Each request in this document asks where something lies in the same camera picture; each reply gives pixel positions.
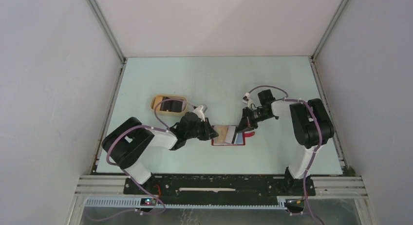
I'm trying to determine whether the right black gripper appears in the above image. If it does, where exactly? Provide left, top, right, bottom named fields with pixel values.
left=235, top=107, right=271, bottom=133

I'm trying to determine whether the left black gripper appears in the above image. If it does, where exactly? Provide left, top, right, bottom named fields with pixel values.
left=185, top=118, right=218, bottom=141

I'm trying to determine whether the red leather card holder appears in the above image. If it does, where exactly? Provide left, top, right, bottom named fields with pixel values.
left=211, top=125, right=255, bottom=146

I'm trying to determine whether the white grey credit card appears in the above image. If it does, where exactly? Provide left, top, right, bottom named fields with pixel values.
left=225, top=126, right=237, bottom=144

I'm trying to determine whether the beige oval tray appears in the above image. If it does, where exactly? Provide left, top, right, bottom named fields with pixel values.
left=150, top=94, right=188, bottom=115

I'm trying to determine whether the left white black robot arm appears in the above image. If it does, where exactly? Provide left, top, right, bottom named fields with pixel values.
left=101, top=112, right=219, bottom=194

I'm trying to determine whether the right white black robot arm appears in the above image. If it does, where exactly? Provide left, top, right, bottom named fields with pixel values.
left=235, top=86, right=335, bottom=195

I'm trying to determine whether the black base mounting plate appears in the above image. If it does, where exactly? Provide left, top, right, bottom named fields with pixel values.
left=123, top=174, right=316, bottom=206

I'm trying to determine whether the right controller board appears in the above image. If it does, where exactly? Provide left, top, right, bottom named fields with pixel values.
left=285, top=200, right=305, bottom=207

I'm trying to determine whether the controller board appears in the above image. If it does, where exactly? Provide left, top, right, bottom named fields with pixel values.
left=285, top=200, right=305, bottom=207
left=140, top=198, right=157, bottom=206

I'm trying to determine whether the left controller board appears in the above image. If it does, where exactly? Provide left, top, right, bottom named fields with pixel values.
left=140, top=198, right=157, bottom=206

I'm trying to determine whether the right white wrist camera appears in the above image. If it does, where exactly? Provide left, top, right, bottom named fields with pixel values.
left=242, top=93, right=253, bottom=108

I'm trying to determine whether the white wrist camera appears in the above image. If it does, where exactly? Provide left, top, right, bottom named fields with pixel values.
left=192, top=105, right=207, bottom=122
left=242, top=93, right=253, bottom=108

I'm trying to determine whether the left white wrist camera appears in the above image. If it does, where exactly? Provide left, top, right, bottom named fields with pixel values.
left=192, top=105, right=207, bottom=122

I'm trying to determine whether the white cable duct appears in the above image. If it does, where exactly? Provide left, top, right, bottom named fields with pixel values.
left=85, top=197, right=287, bottom=210

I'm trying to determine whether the aluminium frame rail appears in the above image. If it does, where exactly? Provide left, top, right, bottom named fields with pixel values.
left=75, top=175, right=368, bottom=199

